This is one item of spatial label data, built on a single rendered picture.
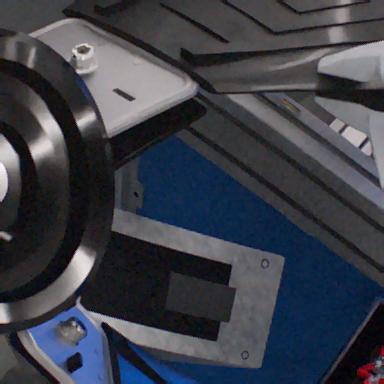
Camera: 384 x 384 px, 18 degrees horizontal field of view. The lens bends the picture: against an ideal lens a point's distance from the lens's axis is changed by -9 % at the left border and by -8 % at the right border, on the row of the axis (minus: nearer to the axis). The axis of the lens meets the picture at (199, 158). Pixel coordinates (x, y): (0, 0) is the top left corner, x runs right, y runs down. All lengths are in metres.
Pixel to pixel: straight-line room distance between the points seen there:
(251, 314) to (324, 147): 0.33
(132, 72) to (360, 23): 0.13
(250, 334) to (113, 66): 0.22
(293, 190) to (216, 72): 0.51
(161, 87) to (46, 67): 0.08
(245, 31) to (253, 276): 0.19
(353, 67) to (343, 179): 0.44
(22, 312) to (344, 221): 0.60
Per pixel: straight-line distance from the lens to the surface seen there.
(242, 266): 0.71
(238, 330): 0.71
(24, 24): 1.63
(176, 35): 0.57
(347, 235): 1.03
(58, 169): 0.48
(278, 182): 1.06
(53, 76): 0.47
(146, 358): 0.59
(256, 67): 0.55
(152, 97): 0.53
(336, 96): 0.58
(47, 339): 0.52
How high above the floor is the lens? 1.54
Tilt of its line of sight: 43 degrees down
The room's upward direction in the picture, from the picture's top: 6 degrees clockwise
